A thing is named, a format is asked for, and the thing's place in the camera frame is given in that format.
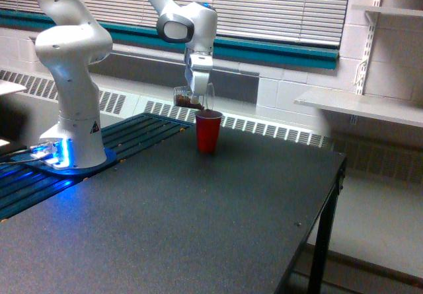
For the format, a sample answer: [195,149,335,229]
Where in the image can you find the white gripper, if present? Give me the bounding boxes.
[184,48,213,104]

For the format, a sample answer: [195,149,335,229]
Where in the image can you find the dark slotted mounting rail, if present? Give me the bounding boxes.
[1,113,194,220]

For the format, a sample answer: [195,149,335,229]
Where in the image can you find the white lower wall shelf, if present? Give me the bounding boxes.
[294,89,422,128]

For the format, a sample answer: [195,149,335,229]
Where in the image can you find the red plastic cup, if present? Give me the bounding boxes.
[196,110,223,153]

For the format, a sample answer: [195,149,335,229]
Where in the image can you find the white object at left edge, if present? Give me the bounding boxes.
[0,79,26,96]

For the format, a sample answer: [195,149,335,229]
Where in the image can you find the black table leg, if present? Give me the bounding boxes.
[307,158,347,293]

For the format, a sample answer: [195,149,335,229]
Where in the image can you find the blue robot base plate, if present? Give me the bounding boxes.
[22,148,117,178]

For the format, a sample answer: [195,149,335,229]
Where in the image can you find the white window blinds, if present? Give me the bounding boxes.
[0,0,352,48]

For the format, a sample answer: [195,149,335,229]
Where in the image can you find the black cables at base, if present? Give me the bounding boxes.
[0,145,44,166]

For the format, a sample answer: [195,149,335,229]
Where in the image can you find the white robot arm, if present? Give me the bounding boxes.
[32,0,217,170]

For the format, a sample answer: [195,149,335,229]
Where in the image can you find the teal window sill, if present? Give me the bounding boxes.
[1,9,339,70]

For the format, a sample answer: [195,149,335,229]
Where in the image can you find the white shelf bracket rail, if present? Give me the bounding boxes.
[354,0,386,96]

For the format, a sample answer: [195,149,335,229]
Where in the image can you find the clear cup with brown contents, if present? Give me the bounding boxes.
[173,83,215,110]

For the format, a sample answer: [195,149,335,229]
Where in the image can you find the white baseboard radiator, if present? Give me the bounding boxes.
[0,69,423,184]

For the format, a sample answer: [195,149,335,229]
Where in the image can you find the white upper wall shelf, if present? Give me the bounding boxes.
[352,5,423,18]

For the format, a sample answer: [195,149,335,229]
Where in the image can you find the white wall shelf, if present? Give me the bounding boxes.
[294,89,422,128]
[352,5,423,18]

